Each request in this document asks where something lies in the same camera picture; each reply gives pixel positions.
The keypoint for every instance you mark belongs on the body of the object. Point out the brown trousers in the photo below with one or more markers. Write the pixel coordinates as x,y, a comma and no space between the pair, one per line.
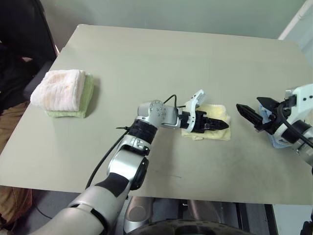
12,122

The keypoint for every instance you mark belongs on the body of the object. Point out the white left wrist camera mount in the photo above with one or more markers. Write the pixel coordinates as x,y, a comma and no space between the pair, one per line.
192,105

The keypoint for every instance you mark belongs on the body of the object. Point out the yellow towel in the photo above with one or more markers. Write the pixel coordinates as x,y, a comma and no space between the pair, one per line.
217,135

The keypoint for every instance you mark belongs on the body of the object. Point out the white wall pipe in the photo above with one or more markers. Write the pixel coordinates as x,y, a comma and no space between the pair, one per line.
294,20

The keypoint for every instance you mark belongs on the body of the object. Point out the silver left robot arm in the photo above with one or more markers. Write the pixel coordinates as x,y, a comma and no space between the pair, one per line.
122,161

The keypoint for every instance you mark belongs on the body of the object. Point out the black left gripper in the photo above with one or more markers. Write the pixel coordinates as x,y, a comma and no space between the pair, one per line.
200,122

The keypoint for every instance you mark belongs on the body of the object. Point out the pink folded towel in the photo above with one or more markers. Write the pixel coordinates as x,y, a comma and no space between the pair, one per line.
58,90

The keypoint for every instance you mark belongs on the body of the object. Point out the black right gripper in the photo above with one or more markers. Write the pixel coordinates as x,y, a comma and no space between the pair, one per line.
277,120

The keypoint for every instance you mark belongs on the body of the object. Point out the light blue cloth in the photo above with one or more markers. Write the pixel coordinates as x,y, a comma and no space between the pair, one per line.
266,116

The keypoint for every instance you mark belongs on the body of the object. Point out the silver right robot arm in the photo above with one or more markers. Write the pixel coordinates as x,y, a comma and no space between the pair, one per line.
305,151

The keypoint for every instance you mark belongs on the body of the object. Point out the green folded towel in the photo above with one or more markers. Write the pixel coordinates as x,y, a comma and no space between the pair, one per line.
88,98

